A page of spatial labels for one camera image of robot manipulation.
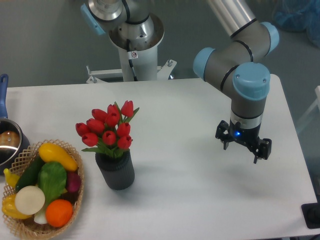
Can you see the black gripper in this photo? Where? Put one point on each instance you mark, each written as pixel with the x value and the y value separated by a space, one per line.
pixel 249 138

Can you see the red tulip bouquet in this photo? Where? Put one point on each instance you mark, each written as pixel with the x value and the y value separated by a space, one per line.
pixel 108 132

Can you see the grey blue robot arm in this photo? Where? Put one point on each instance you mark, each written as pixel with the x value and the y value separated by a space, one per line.
pixel 235 71

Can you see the dark grey ribbed vase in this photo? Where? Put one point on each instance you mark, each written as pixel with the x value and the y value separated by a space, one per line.
pixel 118 174

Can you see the black device at table edge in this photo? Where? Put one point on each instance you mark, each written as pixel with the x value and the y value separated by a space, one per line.
pixel 311 214

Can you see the blue plastic bag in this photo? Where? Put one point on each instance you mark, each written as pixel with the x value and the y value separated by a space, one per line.
pixel 299 16

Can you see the purple red onion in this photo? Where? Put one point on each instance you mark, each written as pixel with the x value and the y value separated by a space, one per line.
pixel 73 182

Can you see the yellow squash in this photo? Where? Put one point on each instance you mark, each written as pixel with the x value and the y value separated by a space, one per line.
pixel 50 152

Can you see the green lettuce leaf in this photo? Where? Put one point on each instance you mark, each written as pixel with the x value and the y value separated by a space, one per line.
pixel 52 181

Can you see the woven wicker basket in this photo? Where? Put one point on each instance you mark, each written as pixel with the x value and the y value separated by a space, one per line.
pixel 28 229

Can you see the orange fruit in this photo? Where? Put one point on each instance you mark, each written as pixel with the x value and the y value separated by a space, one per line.
pixel 59 212

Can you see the white leek stalk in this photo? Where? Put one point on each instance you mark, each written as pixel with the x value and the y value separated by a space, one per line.
pixel 40 217

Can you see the dark green cucumber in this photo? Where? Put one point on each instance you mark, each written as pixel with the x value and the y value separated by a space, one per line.
pixel 30 175

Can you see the white round radish slice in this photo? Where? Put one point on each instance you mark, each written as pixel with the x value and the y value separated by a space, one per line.
pixel 29 200

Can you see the yellow banana tip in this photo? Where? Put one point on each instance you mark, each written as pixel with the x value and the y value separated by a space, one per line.
pixel 11 178

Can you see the yellow bell pepper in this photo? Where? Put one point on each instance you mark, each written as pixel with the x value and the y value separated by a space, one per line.
pixel 10 210

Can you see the blue handled saucepan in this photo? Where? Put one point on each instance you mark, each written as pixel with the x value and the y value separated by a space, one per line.
pixel 12 139

